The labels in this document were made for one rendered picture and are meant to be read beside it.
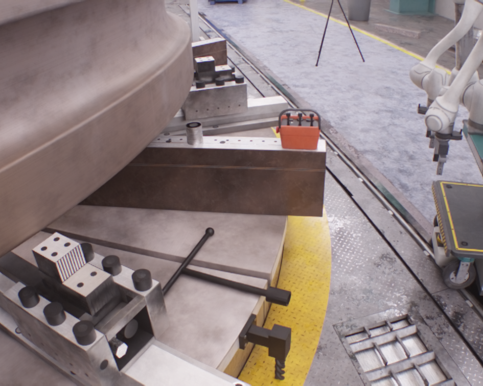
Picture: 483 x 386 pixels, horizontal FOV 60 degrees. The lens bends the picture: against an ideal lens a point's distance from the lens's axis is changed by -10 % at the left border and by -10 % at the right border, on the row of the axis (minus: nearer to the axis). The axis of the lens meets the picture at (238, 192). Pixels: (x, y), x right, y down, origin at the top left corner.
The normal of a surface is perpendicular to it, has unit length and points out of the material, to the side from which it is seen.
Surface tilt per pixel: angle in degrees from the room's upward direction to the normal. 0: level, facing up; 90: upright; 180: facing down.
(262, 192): 90
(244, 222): 0
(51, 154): 90
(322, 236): 0
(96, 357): 90
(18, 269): 0
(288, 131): 97
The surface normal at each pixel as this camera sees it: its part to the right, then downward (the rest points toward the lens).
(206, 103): 0.24, 0.51
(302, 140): -0.14, 0.63
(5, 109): 0.84, 0.04
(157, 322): 0.86, 0.24
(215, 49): 0.59, 0.40
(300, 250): -0.04, -0.85
